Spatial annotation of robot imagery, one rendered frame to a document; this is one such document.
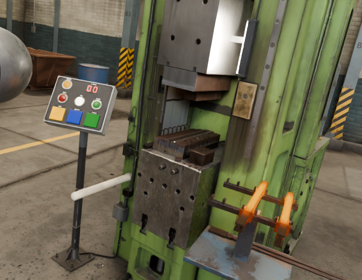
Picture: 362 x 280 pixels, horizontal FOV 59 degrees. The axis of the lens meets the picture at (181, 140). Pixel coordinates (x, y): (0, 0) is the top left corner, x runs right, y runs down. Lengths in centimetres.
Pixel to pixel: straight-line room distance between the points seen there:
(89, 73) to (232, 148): 476
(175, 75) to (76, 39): 835
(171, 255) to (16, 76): 147
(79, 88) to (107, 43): 735
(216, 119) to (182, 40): 65
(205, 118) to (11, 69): 171
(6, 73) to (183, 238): 139
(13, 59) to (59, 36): 984
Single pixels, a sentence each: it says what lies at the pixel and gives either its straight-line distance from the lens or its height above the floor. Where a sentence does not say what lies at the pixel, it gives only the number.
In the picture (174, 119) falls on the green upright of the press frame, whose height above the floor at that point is 104.
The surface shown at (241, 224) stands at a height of 96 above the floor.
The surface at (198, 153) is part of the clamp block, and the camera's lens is 161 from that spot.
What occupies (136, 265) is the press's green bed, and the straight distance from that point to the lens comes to 207.
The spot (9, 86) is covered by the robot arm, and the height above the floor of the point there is 137.
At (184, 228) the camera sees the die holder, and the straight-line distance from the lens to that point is 171.
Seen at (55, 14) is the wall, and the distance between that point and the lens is 1046.
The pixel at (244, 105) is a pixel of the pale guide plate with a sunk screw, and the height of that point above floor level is 125.
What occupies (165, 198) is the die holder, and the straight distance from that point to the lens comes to 172.
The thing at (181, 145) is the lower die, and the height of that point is 99.
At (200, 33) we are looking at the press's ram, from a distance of 159.
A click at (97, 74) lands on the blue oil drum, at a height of 76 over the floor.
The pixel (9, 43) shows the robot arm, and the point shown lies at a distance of 52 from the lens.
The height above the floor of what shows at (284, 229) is 97.
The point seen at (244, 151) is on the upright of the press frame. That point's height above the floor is 102.
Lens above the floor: 146
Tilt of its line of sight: 16 degrees down
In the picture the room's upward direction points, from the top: 10 degrees clockwise
